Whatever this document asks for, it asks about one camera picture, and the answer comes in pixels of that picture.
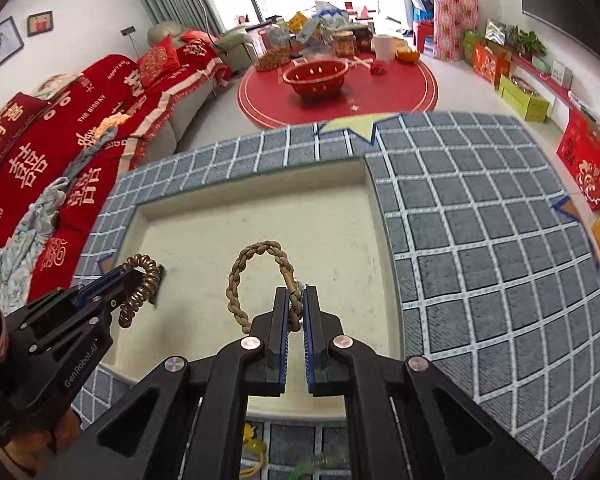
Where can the red plastic colander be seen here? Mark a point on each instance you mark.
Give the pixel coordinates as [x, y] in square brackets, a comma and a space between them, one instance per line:
[318, 78]

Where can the red covered sofa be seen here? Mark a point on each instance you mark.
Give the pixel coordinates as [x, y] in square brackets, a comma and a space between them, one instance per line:
[40, 136]

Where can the white cup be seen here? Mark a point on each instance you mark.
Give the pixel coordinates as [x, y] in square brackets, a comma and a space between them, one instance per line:
[384, 47]

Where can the beige armchair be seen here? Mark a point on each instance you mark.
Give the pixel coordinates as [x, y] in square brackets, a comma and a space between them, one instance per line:
[234, 47]

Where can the pink floral gift box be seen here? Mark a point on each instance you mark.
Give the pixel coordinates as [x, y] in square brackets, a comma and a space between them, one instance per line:
[452, 18]

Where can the grey checkered mat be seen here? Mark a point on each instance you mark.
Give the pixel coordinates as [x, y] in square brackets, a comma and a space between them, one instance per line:
[497, 284]

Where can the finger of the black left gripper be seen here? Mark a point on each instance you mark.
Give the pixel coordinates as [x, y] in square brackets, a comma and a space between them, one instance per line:
[120, 281]

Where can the red round table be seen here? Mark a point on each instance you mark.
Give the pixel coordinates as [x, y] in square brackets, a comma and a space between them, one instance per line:
[269, 102]

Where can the light blue floral blanket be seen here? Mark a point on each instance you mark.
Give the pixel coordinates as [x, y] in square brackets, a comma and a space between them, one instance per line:
[37, 226]

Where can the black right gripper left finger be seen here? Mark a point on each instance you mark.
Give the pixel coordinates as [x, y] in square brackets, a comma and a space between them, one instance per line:
[185, 419]

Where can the green translucent bangle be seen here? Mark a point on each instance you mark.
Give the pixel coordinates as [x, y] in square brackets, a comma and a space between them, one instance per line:
[319, 464]

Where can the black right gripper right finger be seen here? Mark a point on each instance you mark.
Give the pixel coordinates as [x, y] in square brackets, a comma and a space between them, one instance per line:
[406, 419]

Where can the green potted plant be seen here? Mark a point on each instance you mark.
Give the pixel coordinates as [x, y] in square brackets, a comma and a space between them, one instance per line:
[525, 44]

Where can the red embroidered cushion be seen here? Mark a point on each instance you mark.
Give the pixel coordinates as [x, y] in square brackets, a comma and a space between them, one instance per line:
[158, 61]

